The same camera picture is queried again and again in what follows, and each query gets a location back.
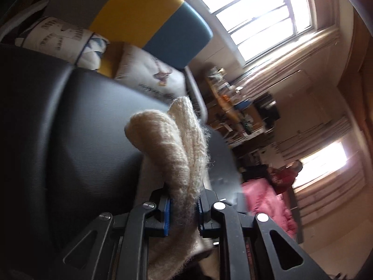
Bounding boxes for beige curtain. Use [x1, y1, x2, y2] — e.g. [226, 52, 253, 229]
[234, 26, 340, 98]

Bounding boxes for wooden side table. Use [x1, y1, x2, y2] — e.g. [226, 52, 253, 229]
[205, 67, 273, 148]

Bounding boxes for black monitor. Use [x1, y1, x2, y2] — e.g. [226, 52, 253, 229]
[253, 92, 280, 130]

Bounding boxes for pink blanket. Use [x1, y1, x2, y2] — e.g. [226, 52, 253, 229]
[242, 178, 297, 238]

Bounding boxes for blue bag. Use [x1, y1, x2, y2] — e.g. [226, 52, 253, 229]
[234, 100, 252, 111]

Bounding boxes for deer print pillow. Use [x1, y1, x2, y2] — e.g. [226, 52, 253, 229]
[114, 43, 187, 104]

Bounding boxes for cream knitted sweater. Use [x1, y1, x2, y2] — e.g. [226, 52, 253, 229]
[124, 97, 209, 279]

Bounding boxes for person in red jacket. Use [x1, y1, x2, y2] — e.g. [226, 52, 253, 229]
[268, 160, 303, 195]

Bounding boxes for tricolour sofa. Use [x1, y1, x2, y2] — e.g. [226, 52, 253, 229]
[0, 0, 215, 120]

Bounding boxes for geometric pattern pillow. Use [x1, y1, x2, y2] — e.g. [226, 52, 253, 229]
[14, 17, 109, 71]

